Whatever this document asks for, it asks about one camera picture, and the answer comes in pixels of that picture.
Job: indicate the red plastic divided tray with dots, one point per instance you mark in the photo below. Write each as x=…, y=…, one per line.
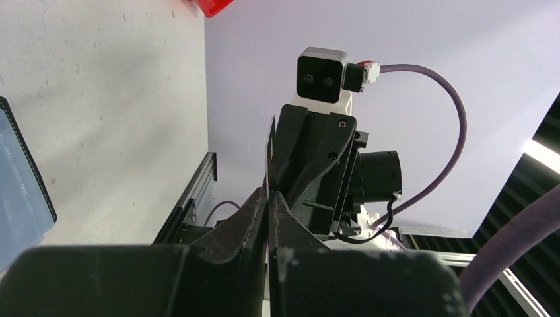
x=210, y=8

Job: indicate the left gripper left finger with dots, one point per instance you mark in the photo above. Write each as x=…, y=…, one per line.
x=220, y=274

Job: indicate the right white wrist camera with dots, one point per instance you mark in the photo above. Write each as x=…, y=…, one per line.
x=326, y=80

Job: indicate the black VIP credit card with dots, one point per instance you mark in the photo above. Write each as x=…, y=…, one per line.
x=269, y=173

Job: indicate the aluminium rail frame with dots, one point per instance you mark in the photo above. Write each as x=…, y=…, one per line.
x=180, y=226

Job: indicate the black leather card holder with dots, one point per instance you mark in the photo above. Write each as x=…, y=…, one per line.
x=27, y=212

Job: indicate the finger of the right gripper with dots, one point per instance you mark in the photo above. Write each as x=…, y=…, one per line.
x=324, y=139
x=286, y=146

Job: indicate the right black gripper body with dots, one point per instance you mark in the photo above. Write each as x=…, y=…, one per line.
x=331, y=211

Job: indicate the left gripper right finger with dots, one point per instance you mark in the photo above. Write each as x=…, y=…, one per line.
x=309, y=279

